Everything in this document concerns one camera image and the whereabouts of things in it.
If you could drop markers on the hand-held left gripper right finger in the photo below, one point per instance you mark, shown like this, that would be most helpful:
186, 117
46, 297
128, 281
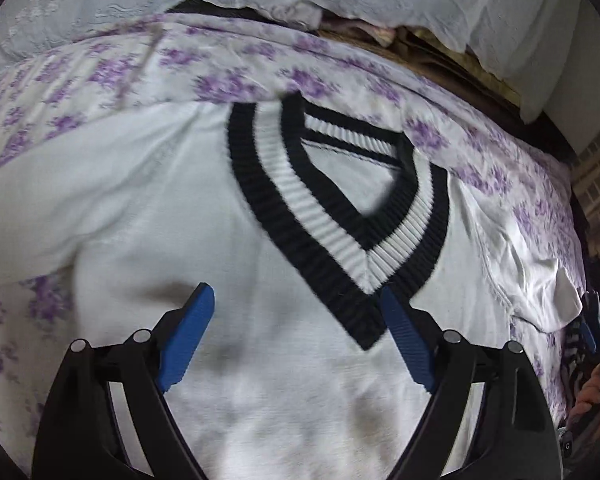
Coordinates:
405, 340

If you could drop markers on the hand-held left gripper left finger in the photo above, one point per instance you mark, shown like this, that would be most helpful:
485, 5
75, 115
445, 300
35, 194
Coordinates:
187, 340

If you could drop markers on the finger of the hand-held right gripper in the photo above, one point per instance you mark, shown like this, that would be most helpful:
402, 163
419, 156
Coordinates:
588, 334

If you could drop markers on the white sweater with black trim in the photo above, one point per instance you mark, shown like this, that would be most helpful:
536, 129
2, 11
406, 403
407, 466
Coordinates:
260, 270

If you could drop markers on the person's right hand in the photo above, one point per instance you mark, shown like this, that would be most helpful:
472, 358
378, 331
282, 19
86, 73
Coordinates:
594, 385

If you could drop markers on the brown woven mat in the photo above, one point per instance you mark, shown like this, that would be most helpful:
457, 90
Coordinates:
445, 65

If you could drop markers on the purple floral bedsheet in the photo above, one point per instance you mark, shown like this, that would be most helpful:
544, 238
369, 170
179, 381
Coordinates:
130, 65

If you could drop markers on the pink patterned quilt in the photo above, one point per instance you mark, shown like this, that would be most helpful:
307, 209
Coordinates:
382, 34

